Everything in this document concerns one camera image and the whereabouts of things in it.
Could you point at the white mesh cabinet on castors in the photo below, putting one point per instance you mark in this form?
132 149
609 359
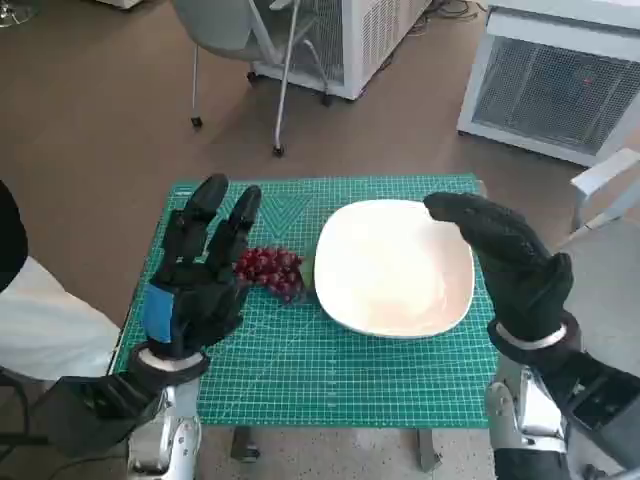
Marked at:
370 35

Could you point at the white square plate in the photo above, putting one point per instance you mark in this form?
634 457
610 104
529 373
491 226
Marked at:
390 270

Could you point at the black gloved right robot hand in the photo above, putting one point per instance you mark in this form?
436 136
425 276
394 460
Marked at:
520 270

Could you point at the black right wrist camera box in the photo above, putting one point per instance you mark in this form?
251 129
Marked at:
600 390

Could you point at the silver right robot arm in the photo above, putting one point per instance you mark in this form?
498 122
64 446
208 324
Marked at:
530 410

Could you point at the metal table leg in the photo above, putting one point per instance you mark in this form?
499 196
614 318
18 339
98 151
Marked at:
245 445
428 450

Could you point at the grey chair with metal legs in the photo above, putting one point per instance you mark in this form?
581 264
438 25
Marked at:
220 25

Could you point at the person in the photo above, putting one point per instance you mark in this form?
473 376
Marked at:
45 320

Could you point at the red toy grapes with leaf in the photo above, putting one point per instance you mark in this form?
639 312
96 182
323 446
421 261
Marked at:
270 270

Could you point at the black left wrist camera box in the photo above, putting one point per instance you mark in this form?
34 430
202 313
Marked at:
95 405

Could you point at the green cutting mat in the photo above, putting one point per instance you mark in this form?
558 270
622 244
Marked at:
310 370

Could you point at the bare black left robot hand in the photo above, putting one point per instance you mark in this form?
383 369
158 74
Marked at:
195 300

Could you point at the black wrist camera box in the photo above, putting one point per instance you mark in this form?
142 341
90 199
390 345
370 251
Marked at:
95 405
600 390

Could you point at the large white mesh cabinet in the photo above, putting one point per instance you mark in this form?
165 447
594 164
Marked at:
545 85

